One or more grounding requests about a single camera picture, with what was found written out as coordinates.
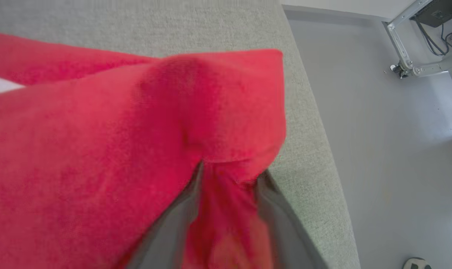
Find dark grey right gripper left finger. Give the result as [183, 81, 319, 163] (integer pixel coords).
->
[124, 161, 205, 269]

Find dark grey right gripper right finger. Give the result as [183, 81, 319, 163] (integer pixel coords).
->
[255, 170, 328, 269]

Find red white basketball jersey shirt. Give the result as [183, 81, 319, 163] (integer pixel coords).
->
[0, 31, 287, 269]

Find white black floor object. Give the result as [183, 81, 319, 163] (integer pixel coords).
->
[402, 257, 433, 269]

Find small caster wheel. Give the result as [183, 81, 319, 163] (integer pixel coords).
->
[390, 64, 410, 79]

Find black box under desk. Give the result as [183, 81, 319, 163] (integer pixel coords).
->
[410, 0, 452, 28]

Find silver metal desk frame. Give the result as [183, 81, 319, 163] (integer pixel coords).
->
[383, 0, 452, 107]

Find black hanging cables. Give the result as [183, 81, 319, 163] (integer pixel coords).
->
[415, 19, 452, 57]

